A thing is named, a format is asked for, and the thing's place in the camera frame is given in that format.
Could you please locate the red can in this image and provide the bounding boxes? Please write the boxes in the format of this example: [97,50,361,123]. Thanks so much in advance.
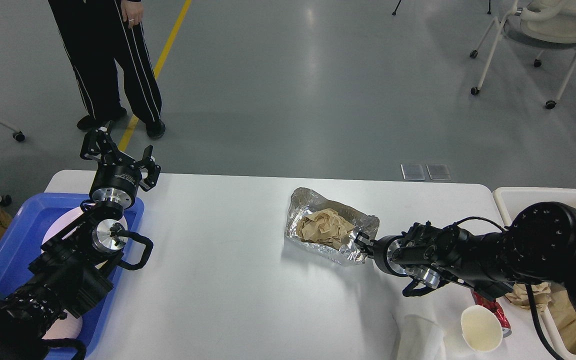
[471,291,512,338]

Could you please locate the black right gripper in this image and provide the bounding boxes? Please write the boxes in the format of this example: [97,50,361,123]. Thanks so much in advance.
[354,231,406,277]

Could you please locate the blue plastic tray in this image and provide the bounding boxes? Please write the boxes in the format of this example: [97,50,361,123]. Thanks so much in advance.
[0,193,125,360]

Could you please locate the right metal floor plate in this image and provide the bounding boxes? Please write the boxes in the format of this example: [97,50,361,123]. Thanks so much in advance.
[426,163,452,181]

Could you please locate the left metal floor plate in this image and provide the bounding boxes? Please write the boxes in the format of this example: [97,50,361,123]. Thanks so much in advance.
[400,163,426,182]

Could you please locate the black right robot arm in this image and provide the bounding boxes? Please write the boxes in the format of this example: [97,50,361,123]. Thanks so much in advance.
[354,202,576,360]

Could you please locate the brown paper bag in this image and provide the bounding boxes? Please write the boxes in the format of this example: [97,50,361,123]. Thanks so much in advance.
[548,290,576,354]

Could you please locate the aluminium foil tray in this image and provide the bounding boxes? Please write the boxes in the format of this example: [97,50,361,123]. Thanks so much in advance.
[284,187,380,265]

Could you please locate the walking person black trousers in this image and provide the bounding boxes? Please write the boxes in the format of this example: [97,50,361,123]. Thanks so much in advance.
[48,0,166,139]

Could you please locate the crumpled brown paper ball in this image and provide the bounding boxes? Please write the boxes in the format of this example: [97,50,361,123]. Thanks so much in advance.
[295,208,355,251]
[504,282,553,312]

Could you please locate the white chair leg left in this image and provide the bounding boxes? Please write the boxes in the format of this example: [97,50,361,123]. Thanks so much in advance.
[0,119,26,143]

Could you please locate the pink plate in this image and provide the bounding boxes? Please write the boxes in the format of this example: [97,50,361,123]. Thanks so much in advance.
[41,207,130,253]

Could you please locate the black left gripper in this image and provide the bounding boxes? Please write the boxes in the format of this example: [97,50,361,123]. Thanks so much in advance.
[79,125,162,209]

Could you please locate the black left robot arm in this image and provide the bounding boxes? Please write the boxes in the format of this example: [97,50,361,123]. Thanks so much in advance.
[0,127,162,360]

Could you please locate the metal floor plate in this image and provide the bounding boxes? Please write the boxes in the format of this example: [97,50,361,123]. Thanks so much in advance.
[400,163,426,182]
[426,163,452,181]

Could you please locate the white paper cup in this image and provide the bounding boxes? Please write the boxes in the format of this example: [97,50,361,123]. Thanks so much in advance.
[461,304,503,353]

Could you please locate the white office chair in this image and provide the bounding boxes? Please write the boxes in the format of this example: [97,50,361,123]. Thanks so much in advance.
[469,0,576,110]

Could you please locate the white plastic bin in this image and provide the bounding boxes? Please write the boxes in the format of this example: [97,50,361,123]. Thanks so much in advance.
[493,187,576,360]

